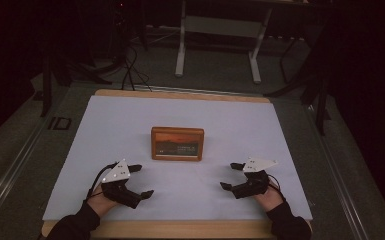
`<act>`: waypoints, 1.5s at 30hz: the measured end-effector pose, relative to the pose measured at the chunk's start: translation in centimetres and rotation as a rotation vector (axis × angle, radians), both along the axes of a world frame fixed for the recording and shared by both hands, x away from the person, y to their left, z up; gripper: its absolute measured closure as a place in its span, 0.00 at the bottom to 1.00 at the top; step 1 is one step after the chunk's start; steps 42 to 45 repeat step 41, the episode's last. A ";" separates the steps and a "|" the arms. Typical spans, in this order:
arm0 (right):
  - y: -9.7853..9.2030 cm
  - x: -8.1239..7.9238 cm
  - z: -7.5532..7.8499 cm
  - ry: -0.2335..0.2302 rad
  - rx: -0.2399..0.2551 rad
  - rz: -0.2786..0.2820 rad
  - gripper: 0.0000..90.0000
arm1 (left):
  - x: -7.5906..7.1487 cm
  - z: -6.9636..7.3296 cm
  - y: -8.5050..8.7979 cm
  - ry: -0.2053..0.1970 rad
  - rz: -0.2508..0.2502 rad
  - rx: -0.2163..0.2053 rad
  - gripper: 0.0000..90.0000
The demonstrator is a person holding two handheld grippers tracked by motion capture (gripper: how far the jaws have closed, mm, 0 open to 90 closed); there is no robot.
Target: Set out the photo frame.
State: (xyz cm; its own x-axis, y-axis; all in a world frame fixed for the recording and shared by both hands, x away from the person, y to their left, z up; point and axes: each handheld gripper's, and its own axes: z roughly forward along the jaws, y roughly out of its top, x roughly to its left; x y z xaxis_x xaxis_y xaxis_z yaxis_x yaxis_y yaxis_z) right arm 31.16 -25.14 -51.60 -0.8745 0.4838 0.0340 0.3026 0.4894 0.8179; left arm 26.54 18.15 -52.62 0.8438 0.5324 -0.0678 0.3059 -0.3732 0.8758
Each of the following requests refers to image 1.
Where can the person's right hand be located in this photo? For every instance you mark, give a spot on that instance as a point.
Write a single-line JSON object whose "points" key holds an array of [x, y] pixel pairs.
{"points": [[270, 198]]}

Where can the metal floor rail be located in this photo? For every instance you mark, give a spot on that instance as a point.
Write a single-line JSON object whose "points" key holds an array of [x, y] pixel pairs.
{"points": [[10, 176], [340, 180]]}

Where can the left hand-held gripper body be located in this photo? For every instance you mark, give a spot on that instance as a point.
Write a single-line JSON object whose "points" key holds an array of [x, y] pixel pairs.
{"points": [[120, 186]]}

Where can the white metal desk frame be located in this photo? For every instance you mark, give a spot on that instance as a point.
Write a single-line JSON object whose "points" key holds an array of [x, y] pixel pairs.
{"points": [[220, 26]]}

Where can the black floor bracket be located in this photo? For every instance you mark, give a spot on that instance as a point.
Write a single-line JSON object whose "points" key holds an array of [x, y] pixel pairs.
{"points": [[60, 123]]}

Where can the black metal stand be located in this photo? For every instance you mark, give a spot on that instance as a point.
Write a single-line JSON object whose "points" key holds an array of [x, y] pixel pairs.
{"points": [[46, 86], [320, 100]]}

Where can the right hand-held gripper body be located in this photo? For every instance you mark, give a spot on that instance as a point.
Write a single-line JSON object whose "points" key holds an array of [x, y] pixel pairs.
{"points": [[251, 181]]}

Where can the white table sheet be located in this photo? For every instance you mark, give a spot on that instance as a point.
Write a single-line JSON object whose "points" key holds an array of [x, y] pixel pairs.
{"points": [[180, 110]]}

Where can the wooden table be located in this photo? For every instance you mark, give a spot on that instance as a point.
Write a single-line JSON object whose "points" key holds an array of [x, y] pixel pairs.
{"points": [[180, 230]]}

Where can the person's left hand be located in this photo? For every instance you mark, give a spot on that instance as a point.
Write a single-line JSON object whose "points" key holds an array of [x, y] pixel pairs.
{"points": [[100, 201]]}

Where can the brown wooden box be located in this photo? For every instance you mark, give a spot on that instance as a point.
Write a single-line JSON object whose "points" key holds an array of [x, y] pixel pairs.
{"points": [[177, 144]]}

